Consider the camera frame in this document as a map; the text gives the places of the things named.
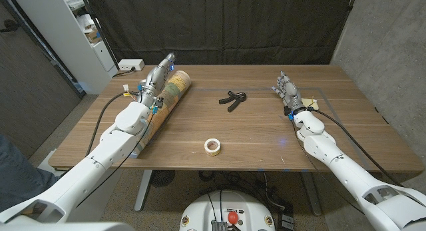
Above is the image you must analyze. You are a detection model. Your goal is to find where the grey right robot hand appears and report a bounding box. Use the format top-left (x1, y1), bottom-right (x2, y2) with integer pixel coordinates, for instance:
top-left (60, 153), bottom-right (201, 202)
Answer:
top-left (271, 70), bottom-right (306, 114)

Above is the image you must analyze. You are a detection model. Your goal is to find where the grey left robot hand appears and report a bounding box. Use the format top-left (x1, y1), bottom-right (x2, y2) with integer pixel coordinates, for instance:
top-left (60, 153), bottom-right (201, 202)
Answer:
top-left (138, 52), bottom-right (176, 109)

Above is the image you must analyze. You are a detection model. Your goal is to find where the colourful map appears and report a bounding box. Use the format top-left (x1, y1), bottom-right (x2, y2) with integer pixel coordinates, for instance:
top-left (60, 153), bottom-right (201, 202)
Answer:
top-left (128, 70), bottom-right (192, 158)

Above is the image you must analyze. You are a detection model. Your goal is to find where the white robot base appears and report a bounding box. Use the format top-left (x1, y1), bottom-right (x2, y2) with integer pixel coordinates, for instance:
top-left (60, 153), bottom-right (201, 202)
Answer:
top-left (179, 190), bottom-right (276, 231)

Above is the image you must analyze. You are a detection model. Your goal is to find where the black clamp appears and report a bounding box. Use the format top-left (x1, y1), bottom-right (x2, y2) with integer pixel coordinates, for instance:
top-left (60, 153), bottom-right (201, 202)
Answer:
top-left (218, 90), bottom-right (248, 113)

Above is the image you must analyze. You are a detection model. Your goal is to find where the cream tape roll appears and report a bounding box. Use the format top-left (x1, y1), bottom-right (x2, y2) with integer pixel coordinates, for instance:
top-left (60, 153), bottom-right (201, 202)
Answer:
top-left (204, 138), bottom-right (222, 157)

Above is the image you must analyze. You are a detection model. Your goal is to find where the white power box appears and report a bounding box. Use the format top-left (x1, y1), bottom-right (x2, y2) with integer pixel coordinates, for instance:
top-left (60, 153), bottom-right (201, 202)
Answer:
top-left (118, 59), bottom-right (146, 72)

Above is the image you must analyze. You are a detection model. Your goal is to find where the black backdrop stand pole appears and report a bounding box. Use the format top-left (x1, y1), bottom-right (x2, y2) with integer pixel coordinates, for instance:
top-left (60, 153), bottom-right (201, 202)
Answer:
top-left (78, 0), bottom-right (120, 71)

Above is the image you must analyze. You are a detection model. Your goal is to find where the cardboard box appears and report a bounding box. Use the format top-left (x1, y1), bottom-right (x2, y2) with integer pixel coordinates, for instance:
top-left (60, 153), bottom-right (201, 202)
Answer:
top-left (85, 27), bottom-right (103, 45)

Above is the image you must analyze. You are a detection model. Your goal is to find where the black backdrop curtain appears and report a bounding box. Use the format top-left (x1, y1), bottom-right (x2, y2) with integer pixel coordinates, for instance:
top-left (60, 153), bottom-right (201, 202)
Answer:
top-left (79, 0), bottom-right (355, 66)

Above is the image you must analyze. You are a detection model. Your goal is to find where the round black floor grille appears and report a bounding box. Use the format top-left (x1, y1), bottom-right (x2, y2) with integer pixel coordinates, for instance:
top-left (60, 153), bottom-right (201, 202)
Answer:
top-left (149, 170), bottom-right (176, 188)

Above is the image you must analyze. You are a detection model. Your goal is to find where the grey table leg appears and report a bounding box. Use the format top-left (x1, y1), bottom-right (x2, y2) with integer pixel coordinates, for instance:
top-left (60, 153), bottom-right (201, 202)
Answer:
top-left (134, 170), bottom-right (153, 212)
top-left (301, 172), bottom-right (322, 217)

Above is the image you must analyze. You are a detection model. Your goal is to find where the white shelf cabinet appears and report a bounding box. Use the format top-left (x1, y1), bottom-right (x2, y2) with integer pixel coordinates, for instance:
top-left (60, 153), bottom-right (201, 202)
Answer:
top-left (9, 0), bottom-right (119, 95)

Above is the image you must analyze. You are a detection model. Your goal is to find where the black floor power strip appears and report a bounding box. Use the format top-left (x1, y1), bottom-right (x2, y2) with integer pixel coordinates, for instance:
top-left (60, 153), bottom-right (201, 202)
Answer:
top-left (278, 204), bottom-right (296, 231)

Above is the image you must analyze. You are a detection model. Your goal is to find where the person in blue jeans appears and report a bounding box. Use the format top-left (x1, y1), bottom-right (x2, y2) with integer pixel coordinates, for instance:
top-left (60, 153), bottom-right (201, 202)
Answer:
top-left (0, 134), bottom-right (61, 212)

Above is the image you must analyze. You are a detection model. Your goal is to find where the white robot torso edge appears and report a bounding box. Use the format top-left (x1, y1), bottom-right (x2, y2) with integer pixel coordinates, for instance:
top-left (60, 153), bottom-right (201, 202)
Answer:
top-left (0, 222), bottom-right (136, 231)

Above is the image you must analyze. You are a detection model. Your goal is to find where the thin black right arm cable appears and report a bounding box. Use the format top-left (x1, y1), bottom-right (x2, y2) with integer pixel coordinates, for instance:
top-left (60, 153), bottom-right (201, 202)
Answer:
top-left (290, 119), bottom-right (364, 214)

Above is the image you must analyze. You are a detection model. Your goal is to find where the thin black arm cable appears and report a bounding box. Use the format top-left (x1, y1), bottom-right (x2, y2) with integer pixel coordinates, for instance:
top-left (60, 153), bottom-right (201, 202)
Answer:
top-left (75, 109), bottom-right (156, 209)
top-left (290, 119), bottom-right (364, 214)

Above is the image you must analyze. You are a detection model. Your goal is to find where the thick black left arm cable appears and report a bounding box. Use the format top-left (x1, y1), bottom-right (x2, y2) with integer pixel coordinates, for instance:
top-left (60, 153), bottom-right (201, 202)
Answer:
top-left (85, 91), bottom-right (140, 157)

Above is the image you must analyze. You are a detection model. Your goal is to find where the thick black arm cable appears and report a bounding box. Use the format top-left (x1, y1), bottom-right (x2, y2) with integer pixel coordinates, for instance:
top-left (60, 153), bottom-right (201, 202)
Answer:
top-left (308, 107), bottom-right (402, 187)
top-left (85, 91), bottom-right (140, 157)

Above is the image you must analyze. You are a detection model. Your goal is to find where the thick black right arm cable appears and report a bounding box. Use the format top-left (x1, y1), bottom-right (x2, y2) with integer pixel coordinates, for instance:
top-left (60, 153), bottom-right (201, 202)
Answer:
top-left (308, 107), bottom-right (402, 187)

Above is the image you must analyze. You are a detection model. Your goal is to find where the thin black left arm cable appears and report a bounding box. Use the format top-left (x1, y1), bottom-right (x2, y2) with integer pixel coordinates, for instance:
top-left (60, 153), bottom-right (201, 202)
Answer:
top-left (75, 109), bottom-right (156, 209)

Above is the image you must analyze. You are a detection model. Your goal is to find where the black door handle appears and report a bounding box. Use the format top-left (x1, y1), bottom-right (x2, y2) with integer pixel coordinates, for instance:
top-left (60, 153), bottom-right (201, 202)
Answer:
top-left (0, 19), bottom-right (20, 33)

